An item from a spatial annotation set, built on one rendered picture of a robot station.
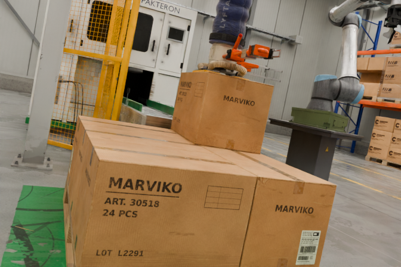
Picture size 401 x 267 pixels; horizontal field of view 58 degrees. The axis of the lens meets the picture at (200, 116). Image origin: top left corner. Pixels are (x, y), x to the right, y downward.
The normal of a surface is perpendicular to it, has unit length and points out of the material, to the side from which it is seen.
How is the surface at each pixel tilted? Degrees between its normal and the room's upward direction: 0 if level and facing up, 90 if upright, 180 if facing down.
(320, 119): 90
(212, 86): 90
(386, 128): 91
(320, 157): 90
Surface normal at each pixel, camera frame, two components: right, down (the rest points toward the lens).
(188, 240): 0.37, 0.12
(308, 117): -0.71, -0.11
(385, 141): -0.89, -0.12
